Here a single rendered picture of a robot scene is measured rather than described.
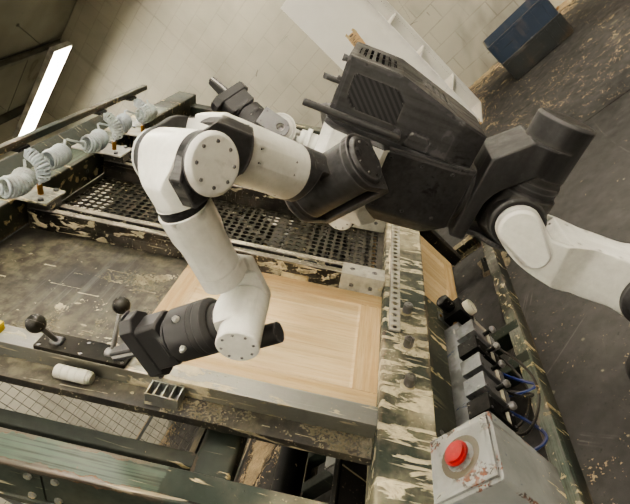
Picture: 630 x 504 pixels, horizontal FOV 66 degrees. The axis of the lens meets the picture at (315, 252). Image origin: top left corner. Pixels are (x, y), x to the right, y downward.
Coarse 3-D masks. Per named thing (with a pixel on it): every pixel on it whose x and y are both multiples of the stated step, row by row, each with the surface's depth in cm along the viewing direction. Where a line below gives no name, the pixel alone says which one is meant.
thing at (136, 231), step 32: (32, 160) 138; (32, 192) 144; (64, 192) 148; (32, 224) 147; (64, 224) 145; (96, 224) 143; (128, 224) 144; (160, 224) 147; (256, 256) 140; (288, 256) 143; (352, 288) 141
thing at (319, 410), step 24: (0, 336) 103; (24, 336) 104; (48, 360) 102; (72, 360) 101; (144, 384) 102; (192, 384) 100; (216, 384) 101; (240, 384) 101; (264, 384) 102; (240, 408) 101; (264, 408) 100; (288, 408) 99; (312, 408) 99; (336, 408) 100; (360, 408) 101; (360, 432) 99
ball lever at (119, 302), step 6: (114, 300) 101; (120, 300) 101; (126, 300) 101; (114, 306) 100; (120, 306) 100; (126, 306) 101; (120, 312) 101; (114, 330) 102; (114, 336) 102; (114, 342) 102; (108, 348) 102; (108, 354) 101
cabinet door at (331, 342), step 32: (192, 288) 131; (288, 288) 137; (320, 288) 140; (288, 320) 126; (320, 320) 128; (352, 320) 130; (288, 352) 115; (320, 352) 117; (352, 352) 119; (288, 384) 106; (320, 384) 108; (352, 384) 109
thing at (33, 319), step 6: (30, 318) 92; (36, 318) 93; (42, 318) 93; (24, 324) 93; (30, 324) 92; (36, 324) 92; (42, 324) 93; (30, 330) 92; (36, 330) 93; (42, 330) 94; (48, 330) 98; (48, 336) 99; (54, 336) 100; (54, 342) 102; (60, 342) 102
